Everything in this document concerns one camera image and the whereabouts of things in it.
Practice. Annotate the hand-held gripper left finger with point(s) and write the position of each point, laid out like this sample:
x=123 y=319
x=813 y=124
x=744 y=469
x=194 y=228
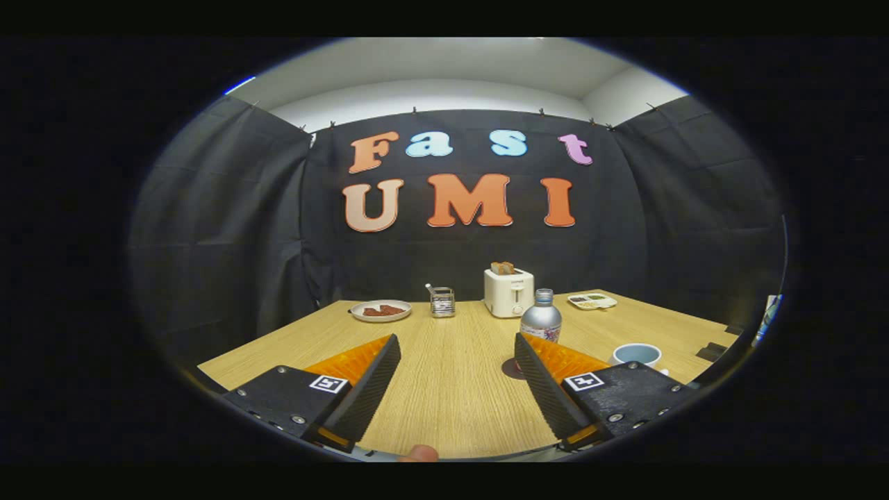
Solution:
x=361 y=392

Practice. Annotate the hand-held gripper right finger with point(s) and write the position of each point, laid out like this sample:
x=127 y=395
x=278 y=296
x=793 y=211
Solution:
x=549 y=396

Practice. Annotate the dark brown round coaster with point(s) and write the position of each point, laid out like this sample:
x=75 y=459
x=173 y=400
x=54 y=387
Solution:
x=511 y=368

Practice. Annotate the silver juice bottle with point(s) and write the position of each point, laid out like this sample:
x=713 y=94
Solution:
x=541 y=319

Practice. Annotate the white cup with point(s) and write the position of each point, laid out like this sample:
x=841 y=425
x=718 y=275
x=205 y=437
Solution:
x=635 y=354

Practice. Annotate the clear plastic bottle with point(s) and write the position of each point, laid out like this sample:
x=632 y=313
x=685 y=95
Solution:
x=767 y=319

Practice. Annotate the white round plate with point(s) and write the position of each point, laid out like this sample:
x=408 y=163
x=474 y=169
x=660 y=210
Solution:
x=358 y=314

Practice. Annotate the brown food pieces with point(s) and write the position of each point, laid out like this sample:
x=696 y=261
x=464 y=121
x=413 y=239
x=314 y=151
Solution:
x=383 y=310

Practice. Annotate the wooden table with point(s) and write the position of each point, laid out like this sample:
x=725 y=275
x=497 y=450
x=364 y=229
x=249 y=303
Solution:
x=451 y=389

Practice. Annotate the white divided tray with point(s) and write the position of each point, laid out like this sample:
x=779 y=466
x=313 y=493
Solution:
x=592 y=301

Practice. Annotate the white toaster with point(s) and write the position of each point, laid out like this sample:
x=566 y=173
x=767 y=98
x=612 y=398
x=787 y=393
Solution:
x=507 y=295

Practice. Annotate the toast slice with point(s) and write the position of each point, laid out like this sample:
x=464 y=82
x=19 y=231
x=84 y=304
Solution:
x=502 y=268

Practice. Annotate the black backdrop cloth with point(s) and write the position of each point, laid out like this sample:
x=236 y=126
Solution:
x=229 y=222

